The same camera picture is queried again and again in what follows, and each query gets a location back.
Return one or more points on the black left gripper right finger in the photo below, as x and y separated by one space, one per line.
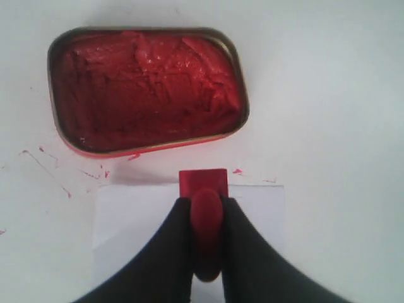
253 271

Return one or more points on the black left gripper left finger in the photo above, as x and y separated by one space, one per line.
161 271

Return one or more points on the red stamp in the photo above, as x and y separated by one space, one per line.
205 189

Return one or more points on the red ink paste tin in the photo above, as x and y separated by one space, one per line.
117 91

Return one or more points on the white paper sheet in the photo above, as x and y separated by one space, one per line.
126 217

